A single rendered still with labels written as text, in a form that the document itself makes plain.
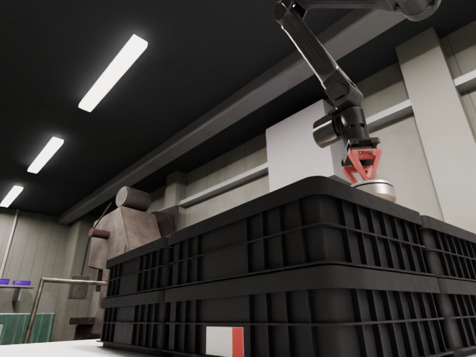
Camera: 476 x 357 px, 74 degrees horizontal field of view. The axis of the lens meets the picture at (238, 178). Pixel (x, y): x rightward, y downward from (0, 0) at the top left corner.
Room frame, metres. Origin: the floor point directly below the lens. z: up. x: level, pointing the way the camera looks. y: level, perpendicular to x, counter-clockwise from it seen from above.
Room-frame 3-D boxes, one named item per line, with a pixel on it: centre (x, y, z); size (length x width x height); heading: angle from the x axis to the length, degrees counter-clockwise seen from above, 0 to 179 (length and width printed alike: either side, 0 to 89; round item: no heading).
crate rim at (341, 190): (0.60, -0.09, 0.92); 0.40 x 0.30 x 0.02; 39
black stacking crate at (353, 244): (0.60, -0.09, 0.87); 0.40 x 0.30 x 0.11; 39
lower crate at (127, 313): (0.91, 0.17, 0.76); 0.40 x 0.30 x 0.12; 39
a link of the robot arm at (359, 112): (0.65, -0.28, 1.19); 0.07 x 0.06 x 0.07; 44
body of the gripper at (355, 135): (0.65, -0.28, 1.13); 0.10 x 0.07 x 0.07; 174
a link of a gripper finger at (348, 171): (0.65, -0.28, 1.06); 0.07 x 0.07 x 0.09; 84
